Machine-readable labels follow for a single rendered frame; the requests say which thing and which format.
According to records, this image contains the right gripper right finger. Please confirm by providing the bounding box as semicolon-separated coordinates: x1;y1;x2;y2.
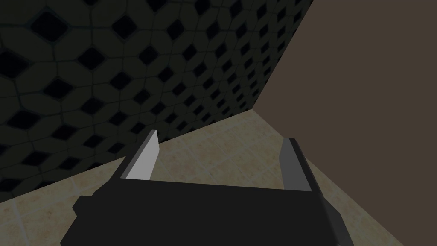
279;138;323;196

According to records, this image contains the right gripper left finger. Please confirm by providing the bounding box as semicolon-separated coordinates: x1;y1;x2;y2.
119;129;160;181

